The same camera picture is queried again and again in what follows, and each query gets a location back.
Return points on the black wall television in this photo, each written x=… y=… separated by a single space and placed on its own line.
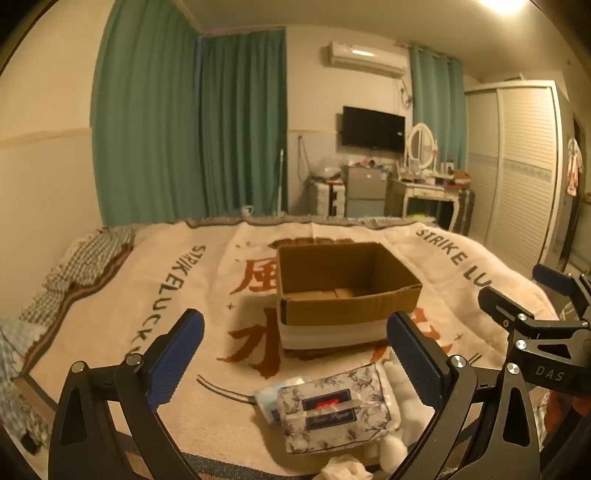
x=373 y=128

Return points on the dark suitcase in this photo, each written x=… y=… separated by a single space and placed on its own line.
x=464 y=210

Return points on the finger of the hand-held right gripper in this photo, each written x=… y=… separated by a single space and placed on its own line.
x=501 y=304
x=551 y=276

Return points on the hanging cloth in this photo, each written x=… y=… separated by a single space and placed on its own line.
x=574 y=168

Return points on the small white appliance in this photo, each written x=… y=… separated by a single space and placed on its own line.
x=248 y=211

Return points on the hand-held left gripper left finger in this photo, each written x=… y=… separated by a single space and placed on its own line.
x=178 y=360

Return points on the white louvered wardrobe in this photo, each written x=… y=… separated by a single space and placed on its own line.
x=517 y=175

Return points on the green curtain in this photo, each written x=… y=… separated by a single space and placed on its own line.
x=438 y=101
x=244 y=124
x=147 y=120

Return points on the white air conditioner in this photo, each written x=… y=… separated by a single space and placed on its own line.
x=367 y=57

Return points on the grey mini fridge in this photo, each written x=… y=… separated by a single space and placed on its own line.
x=367 y=187

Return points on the blue white tissue packet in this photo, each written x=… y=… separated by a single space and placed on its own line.
x=267 y=402

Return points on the white cloth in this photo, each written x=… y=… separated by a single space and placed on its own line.
x=344 y=468

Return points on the blue checked bedding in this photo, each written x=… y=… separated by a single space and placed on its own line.
x=14 y=369

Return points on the white mop pole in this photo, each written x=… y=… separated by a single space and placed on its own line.
x=280 y=184

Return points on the floral tissue pack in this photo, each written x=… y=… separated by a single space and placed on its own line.
x=339 y=408

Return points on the clear plastic bag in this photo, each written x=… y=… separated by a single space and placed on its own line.
x=330 y=168

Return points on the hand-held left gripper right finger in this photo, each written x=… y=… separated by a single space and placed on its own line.
x=418 y=364

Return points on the cardboard box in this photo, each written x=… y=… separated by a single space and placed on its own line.
x=351 y=295

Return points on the white oval mirror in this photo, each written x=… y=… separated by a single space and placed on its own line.
x=421 y=144

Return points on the yellow green basin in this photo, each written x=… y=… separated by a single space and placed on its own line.
x=424 y=216

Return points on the white dressing table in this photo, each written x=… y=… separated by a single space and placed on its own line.
x=425 y=191

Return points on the small brown box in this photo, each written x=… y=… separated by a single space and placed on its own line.
x=461 y=177

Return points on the printed blanket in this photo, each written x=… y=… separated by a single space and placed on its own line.
x=221 y=415

